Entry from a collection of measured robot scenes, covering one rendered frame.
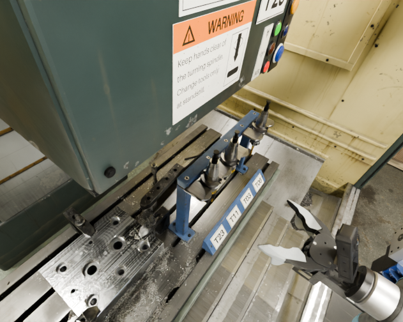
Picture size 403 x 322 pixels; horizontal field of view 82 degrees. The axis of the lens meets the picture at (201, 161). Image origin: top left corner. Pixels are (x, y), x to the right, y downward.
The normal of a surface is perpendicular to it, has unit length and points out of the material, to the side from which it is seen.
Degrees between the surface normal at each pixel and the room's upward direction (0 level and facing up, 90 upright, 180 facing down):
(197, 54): 90
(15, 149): 90
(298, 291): 17
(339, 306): 0
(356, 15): 90
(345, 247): 89
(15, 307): 0
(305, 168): 24
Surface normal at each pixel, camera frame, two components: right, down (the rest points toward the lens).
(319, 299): 0.09, -0.68
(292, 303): -0.15, -0.79
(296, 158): -0.15, -0.40
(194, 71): 0.80, 0.48
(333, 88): -0.58, 0.55
